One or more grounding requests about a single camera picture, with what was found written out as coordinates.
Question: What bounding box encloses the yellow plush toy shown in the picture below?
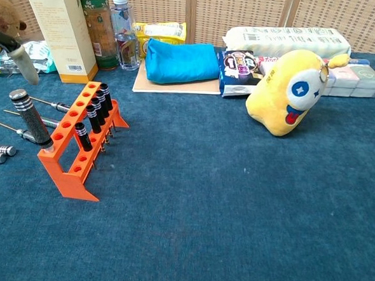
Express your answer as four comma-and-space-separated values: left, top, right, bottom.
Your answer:
243, 46, 352, 142

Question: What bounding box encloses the beige flat board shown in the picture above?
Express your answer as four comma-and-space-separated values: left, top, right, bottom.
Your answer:
131, 59, 223, 99

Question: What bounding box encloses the tall yellow carton box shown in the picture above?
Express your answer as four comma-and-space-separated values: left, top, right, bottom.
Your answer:
18, 0, 104, 86

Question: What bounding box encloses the green tea bottle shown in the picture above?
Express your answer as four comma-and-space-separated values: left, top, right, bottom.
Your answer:
75, 0, 123, 71

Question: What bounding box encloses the silver foil packet bag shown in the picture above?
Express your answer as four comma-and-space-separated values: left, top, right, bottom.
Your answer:
0, 38, 57, 76

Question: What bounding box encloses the blue table cloth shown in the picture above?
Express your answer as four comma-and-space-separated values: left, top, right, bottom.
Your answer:
0, 30, 375, 281

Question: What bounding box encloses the woven folding screen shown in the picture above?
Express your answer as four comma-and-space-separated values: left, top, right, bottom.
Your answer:
0, 0, 375, 63

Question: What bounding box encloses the black handled driver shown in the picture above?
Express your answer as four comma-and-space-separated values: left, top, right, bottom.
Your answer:
73, 121, 95, 151
88, 97, 108, 126
84, 104, 104, 134
94, 89, 112, 118
99, 82, 116, 112

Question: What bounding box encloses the white tissue roll pack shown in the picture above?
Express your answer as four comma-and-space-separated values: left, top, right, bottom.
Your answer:
221, 21, 353, 64

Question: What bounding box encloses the yellow snack bag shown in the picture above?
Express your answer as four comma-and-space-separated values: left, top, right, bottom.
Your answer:
130, 18, 188, 63

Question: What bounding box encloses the orange screwdriver rack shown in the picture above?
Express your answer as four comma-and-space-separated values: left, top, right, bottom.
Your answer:
34, 78, 133, 204

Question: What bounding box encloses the pastel tissue packet multipack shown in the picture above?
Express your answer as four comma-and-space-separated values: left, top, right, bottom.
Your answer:
318, 62, 375, 100

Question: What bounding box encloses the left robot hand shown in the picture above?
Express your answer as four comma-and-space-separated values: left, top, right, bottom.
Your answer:
0, 28, 43, 86

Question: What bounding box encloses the blue cloth pouch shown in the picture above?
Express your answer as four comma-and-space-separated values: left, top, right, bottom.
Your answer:
143, 37, 222, 88

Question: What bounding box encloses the clear water bottle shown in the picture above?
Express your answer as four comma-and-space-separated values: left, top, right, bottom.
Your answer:
107, 0, 144, 72

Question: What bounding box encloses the plastic food wrap box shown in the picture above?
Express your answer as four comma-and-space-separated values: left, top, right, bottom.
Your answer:
254, 51, 372, 81

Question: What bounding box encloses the brown capybara plush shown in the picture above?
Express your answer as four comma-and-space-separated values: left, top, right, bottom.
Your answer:
0, 0, 29, 60

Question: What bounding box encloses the screwdriver with gold shaft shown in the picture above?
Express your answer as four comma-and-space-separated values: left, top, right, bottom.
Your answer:
28, 95, 72, 114
0, 120, 38, 142
3, 109, 62, 130

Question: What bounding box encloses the dark purple pad pack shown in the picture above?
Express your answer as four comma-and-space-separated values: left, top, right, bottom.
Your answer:
213, 48, 266, 100

